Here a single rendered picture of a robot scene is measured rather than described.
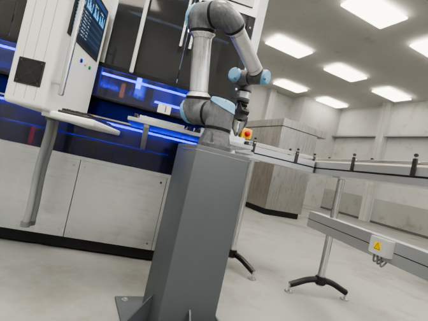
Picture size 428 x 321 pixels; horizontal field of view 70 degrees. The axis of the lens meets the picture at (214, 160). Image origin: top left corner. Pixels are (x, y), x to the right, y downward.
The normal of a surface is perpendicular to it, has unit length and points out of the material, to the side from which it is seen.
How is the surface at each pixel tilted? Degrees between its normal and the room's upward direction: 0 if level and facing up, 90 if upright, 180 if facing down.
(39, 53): 90
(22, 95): 90
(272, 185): 90
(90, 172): 90
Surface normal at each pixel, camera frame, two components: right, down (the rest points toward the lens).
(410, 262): -0.95, -0.22
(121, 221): 0.22, 0.03
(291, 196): 0.41, 0.07
